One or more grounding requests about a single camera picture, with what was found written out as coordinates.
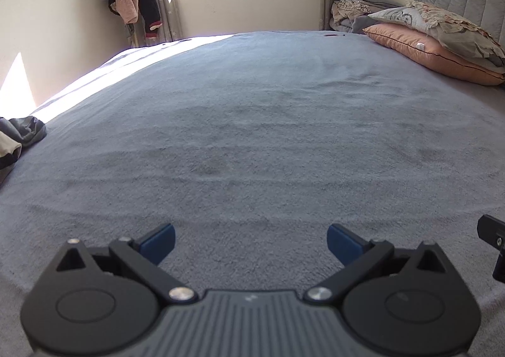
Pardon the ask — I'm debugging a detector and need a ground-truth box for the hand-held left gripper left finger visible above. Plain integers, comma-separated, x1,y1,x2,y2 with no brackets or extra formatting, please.
53,223,198,306

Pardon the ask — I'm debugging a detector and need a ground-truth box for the cream crumpled garment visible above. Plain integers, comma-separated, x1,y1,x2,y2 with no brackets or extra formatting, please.
0,130,22,158

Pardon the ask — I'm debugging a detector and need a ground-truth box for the grey printed pillow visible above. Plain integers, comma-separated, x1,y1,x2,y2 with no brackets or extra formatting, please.
368,6,505,68

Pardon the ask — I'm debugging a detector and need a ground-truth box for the pink pillow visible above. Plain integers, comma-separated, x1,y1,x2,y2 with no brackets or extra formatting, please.
362,24,505,85

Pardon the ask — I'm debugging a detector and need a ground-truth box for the grey crumpled garment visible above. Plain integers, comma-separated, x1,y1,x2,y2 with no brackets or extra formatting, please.
0,116,47,149

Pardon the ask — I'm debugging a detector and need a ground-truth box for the black crumpled garment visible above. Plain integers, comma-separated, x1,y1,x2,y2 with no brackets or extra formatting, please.
0,152,20,184

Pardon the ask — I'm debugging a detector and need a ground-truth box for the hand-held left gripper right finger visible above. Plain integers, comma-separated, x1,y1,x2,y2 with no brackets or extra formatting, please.
304,224,450,306

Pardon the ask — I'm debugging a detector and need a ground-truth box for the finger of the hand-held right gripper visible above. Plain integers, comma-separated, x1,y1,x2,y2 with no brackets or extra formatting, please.
477,214,505,284

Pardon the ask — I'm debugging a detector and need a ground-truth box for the coat stand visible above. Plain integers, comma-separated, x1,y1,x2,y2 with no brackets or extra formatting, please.
125,22,140,48

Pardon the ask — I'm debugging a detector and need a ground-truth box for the bed with grey sheet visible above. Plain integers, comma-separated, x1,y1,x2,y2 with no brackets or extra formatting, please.
0,30,505,357

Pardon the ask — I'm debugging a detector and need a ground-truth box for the pink hanging garment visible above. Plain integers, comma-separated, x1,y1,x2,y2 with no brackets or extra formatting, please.
110,0,140,24

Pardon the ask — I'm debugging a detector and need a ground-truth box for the beige ruffled cloth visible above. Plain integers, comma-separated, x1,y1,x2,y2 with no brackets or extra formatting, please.
331,0,371,24

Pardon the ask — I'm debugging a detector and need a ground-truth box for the grey folded quilt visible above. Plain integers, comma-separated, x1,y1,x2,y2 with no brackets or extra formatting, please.
329,0,403,34

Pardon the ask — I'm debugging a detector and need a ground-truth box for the floral ruffled cloth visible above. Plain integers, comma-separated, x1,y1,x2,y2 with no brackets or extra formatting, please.
406,1,505,62

